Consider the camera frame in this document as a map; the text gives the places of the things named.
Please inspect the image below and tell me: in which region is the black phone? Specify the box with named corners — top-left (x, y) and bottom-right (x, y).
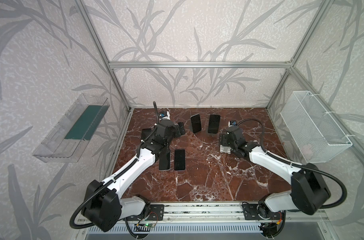
top-left (141, 128), bottom-right (152, 141)
top-left (190, 114), bottom-right (202, 134)
top-left (207, 115), bottom-right (221, 134)

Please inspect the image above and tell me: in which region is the phone with white edge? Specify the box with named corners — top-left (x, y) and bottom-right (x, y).
top-left (174, 149), bottom-right (185, 171)

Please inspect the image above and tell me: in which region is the white silver phone stand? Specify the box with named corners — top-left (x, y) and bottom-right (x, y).
top-left (220, 145), bottom-right (231, 154)

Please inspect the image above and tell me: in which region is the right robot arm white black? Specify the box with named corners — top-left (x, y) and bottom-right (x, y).
top-left (219, 121), bottom-right (348, 219)

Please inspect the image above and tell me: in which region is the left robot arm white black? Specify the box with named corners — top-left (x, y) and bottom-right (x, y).
top-left (69, 109), bottom-right (181, 232)

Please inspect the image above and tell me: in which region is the green mat in tray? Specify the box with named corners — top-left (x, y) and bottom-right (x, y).
top-left (65, 105), bottom-right (109, 141)

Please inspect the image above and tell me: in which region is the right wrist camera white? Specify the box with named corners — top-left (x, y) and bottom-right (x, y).
top-left (228, 120), bottom-right (238, 128)

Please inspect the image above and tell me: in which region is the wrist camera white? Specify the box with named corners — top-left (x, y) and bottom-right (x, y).
top-left (228, 120), bottom-right (238, 128)
top-left (159, 111), bottom-right (171, 120)

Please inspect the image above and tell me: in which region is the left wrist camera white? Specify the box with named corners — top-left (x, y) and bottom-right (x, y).
top-left (159, 111), bottom-right (171, 120)

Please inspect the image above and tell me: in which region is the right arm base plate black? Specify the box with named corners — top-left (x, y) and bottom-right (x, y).
top-left (241, 202), bottom-right (271, 220)

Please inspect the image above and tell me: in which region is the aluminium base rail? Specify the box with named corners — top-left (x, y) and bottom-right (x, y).
top-left (76, 201), bottom-right (329, 224)

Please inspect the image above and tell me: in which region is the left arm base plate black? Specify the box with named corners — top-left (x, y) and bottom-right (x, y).
top-left (140, 204), bottom-right (165, 221)

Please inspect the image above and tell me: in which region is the white wire mesh basket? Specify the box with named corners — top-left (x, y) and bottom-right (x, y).
top-left (281, 91), bottom-right (353, 164)

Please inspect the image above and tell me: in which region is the clear acrylic wall tray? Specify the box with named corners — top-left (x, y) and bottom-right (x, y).
top-left (33, 94), bottom-right (110, 163)

